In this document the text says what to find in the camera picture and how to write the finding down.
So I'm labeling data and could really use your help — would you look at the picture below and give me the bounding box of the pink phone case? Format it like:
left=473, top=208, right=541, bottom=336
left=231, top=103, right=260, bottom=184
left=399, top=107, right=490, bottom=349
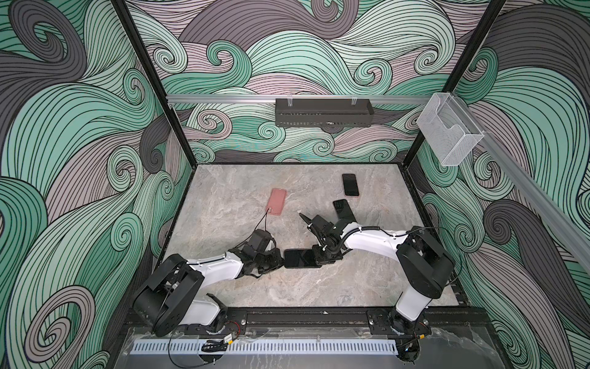
left=267, top=188, right=287, bottom=216
left=342, top=173, right=360, bottom=198

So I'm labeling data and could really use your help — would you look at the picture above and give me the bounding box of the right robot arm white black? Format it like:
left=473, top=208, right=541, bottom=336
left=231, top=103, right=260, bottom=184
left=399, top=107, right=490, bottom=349
left=299, top=213, right=456, bottom=323

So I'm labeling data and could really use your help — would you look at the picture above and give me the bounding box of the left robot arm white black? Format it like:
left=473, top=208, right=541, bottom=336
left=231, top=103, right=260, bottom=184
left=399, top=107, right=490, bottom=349
left=132, top=229, right=284, bottom=337

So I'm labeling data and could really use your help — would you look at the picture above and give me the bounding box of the white slotted cable duct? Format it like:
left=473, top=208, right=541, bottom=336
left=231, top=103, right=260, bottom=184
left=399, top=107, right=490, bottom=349
left=130, top=339, right=398, bottom=355

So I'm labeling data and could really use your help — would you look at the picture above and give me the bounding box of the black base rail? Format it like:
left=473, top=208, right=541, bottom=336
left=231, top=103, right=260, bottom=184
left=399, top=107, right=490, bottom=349
left=124, top=306, right=490, bottom=331

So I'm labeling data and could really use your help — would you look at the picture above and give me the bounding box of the black wall tray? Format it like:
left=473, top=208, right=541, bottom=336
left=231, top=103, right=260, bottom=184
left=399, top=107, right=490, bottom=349
left=274, top=98, right=375, bottom=128

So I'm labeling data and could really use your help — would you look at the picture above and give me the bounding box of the clear plastic wall holder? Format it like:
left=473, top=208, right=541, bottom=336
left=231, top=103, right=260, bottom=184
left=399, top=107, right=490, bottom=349
left=417, top=92, right=484, bottom=167

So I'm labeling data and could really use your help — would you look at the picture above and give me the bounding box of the aluminium rail back wall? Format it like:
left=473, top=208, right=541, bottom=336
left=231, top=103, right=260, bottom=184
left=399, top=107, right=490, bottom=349
left=166, top=94, right=431, bottom=105

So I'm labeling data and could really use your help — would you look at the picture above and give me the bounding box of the aluminium rail wall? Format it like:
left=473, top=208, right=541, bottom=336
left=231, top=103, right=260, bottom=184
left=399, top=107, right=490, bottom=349
left=166, top=94, right=431, bottom=105
left=451, top=95, right=589, bottom=271

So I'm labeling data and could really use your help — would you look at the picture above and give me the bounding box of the aluminium rail right wall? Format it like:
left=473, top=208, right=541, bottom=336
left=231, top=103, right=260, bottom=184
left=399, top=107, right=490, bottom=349
left=451, top=95, right=589, bottom=271

